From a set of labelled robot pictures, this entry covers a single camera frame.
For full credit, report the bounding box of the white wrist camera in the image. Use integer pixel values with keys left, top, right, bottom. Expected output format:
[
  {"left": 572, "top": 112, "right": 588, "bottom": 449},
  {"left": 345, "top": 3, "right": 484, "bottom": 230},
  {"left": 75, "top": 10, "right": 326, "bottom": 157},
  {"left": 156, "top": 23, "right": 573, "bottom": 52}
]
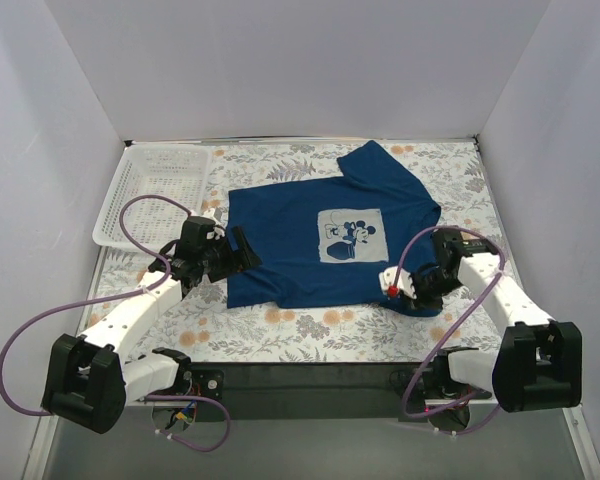
[
  {"left": 188, "top": 215, "right": 226, "bottom": 240},
  {"left": 378, "top": 266, "right": 417, "bottom": 300}
]

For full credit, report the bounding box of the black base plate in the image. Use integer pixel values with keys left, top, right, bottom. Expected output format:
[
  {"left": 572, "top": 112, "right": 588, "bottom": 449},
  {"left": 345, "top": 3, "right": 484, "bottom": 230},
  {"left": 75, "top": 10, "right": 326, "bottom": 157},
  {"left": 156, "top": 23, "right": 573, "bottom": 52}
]
[{"left": 173, "top": 362, "right": 417, "bottom": 420}]

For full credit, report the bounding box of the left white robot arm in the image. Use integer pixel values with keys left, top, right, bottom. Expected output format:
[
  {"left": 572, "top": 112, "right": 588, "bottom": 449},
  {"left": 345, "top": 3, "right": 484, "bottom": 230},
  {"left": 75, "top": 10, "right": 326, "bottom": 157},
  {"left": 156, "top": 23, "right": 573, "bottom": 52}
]
[{"left": 42, "top": 217, "right": 261, "bottom": 433}]

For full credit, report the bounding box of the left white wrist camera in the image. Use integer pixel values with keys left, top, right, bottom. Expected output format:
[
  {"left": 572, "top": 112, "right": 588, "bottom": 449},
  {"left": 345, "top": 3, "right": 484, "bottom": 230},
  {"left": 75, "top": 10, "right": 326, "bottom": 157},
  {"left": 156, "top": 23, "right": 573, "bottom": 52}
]
[{"left": 188, "top": 215, "right": 226, "bottom": 240}]

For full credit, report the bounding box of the white plastic basket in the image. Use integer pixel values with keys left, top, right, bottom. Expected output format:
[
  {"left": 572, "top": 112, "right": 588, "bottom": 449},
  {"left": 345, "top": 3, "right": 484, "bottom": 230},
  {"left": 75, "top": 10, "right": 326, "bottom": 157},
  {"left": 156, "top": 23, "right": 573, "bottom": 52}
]
[{"left": 92, "top": 143, "right": 212, "bottom": 251}]

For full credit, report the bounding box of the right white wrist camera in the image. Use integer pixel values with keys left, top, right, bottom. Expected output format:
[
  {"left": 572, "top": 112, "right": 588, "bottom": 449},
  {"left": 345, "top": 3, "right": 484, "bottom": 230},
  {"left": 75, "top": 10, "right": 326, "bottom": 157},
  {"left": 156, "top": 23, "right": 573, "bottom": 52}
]
[{"left": 378, "top": 266, "right": 417, "bottom": 300}]

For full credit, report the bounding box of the floral table mat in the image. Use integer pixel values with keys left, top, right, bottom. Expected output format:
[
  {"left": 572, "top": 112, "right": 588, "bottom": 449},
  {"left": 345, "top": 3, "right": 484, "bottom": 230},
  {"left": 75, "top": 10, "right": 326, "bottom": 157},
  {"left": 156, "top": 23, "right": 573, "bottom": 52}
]
[{"left": 79, "top": 139, "right": 536, "bottom": 364}]

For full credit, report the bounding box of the blue t shirt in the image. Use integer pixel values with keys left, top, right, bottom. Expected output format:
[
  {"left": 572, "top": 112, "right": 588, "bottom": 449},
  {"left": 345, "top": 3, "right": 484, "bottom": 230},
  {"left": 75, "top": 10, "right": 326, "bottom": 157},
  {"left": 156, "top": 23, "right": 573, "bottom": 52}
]
[{"left": 227, "top": 141, "right": 441, "bottom": 317}]

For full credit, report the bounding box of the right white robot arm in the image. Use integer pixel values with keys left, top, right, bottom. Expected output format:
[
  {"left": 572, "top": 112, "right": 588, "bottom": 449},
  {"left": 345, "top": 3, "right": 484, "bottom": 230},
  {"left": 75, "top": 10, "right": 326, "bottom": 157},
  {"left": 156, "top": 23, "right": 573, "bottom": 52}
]
[{"left": 385, "top": 226, "right": 583, "bottom": 412}]

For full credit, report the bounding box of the aluminium frame rail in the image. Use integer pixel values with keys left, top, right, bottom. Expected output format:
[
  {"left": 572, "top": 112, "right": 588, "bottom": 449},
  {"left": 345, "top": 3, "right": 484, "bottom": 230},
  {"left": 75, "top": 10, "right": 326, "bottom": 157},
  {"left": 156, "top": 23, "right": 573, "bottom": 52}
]
[{"left": 24, "top": 406, "right": 600, "bottom": 479}]

